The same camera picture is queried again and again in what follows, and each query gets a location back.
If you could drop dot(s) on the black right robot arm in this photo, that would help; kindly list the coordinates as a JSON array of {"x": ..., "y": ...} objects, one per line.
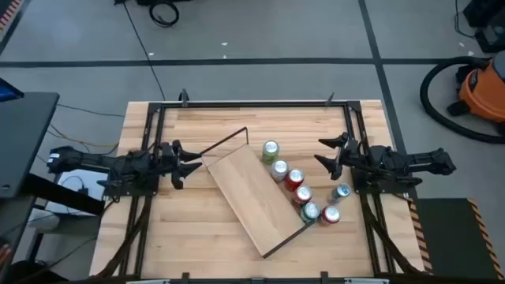
[{"x": 430, "y": 159}]

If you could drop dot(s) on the black desk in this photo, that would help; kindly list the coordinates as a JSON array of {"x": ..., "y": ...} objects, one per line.
[{"x": 23, "y": 138}]

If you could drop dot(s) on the orange shop vacuum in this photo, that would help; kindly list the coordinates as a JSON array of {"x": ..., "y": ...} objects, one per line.
[
  {"x": 483, "y": 92},
  {"x": 425, "y": 94}
]

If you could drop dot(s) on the black equipment case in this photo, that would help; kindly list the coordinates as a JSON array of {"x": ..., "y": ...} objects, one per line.
[{"x": 491, "y": 35}]

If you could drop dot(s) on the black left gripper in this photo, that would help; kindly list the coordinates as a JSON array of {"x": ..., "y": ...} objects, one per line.
[{"x": 167, "y": 158}]

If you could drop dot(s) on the black table clamp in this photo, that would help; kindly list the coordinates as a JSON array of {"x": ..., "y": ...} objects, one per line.
[
  {"x": 324, "y": 276},
  {"x": 330, "y": 99},
  {"x": 184, "y": 277},
  {"x": 183, "y": 98}
]

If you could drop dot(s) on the white box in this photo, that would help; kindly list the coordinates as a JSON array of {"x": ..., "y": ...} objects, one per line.
[{"x": 71, "y": 181}]

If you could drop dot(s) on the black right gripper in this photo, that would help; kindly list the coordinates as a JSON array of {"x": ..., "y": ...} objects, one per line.
[{"x": 353, "y": 154}]

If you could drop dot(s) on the green Sprite can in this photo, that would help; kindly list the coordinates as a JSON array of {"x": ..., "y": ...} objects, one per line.
[{"x": 311, "y": 211}]

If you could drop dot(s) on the blue screen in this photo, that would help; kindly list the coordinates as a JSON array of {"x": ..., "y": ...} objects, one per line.
[{"x": 8, "y": 91}]

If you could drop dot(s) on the red cola can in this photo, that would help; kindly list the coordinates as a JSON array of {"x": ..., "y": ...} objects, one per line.
[
  {"x": 294, "y": 179},
  {"x": 303, "y": 194},
  {"x": 330, "y": 215}
]

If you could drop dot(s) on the light green beverage can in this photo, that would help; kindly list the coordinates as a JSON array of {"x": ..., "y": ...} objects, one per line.
[{"x": 270, "y": 152}]

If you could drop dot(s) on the blue silver Red Bull can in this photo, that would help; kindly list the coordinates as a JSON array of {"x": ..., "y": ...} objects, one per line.
[{"x": 341, "y": 191}]

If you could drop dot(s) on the black hazard-striped floor mat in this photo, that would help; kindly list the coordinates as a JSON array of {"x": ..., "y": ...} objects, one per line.
[
  {"x": 8, "y": 13},
  {"x": 450, "y": 236}
]

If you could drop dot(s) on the wooden shelf with black frame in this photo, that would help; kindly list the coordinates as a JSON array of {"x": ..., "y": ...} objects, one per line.
[{"x": 252, "y": 193}]

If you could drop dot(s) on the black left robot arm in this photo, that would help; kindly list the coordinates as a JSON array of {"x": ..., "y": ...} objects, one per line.
[{"x": 79, "y": 158}]

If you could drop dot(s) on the black metal table frame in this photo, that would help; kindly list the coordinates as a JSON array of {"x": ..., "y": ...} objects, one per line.
[{"x": 252, "y": 105}]

